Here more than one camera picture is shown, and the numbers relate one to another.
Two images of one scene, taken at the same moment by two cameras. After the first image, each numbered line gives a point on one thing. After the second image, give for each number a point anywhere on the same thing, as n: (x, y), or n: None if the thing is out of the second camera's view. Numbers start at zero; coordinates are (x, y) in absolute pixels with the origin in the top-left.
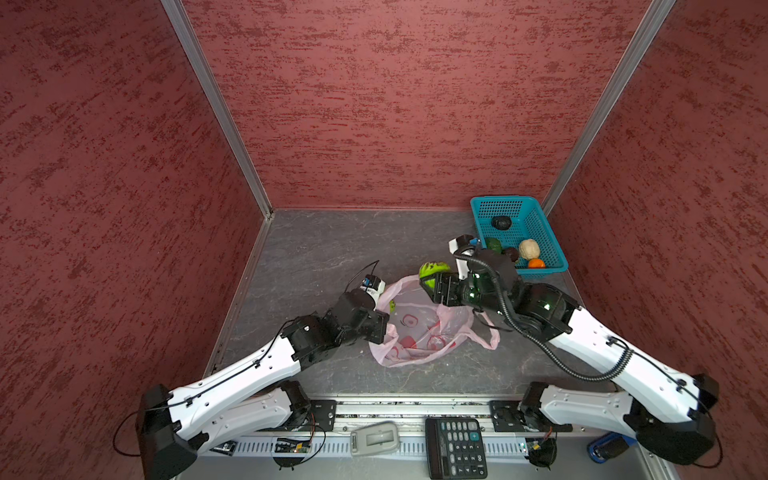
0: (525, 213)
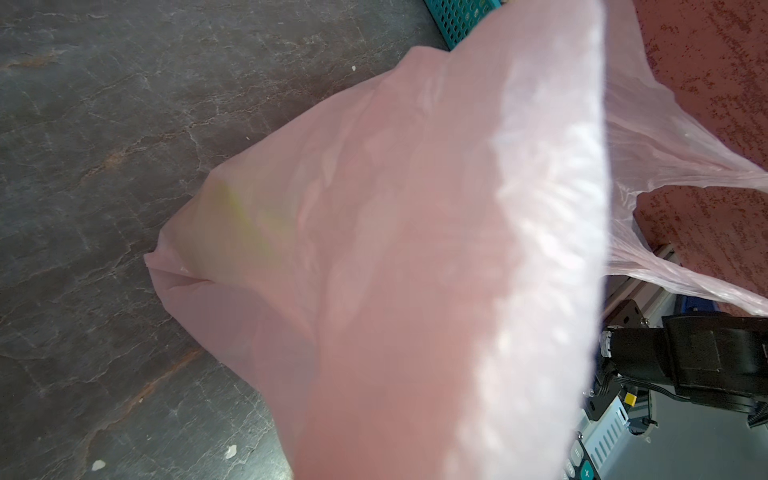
0: (459, 18)
